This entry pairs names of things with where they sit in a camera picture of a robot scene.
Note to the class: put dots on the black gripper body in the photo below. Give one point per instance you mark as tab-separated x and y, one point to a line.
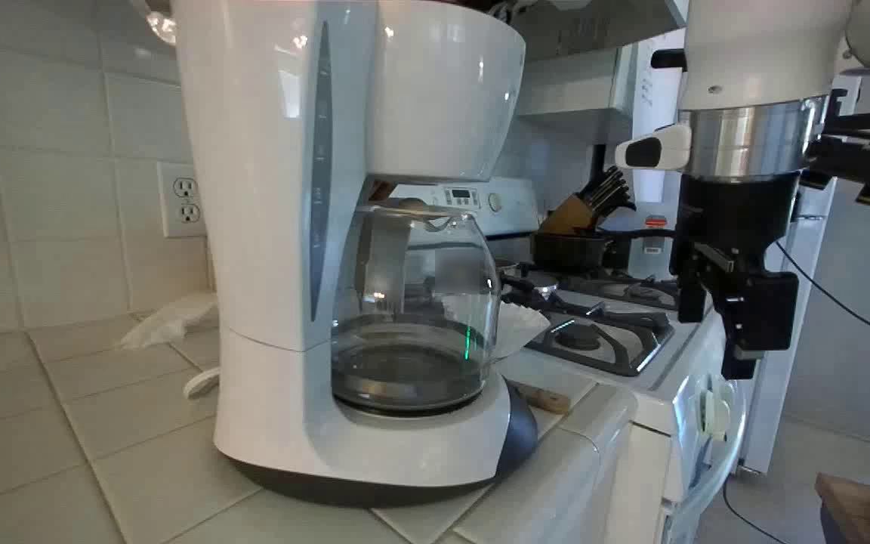
723	234

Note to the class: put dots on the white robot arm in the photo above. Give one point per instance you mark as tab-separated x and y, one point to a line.
844	142

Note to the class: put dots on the glass coffee carafe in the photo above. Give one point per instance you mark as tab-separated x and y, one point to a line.
395	345

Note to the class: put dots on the white drip coffee maker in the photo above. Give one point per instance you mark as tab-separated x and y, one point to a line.
300	113

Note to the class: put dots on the white gas stove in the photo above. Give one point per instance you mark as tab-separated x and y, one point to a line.
649	425

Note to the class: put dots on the wooden knife block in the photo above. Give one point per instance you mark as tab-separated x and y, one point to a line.
587	206

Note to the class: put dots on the black frying pan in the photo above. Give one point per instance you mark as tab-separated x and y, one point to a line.
589	251

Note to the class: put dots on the white range hood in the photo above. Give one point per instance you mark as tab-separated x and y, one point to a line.
582	49

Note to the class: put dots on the white wall outlet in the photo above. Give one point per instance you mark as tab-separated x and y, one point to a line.
179	205

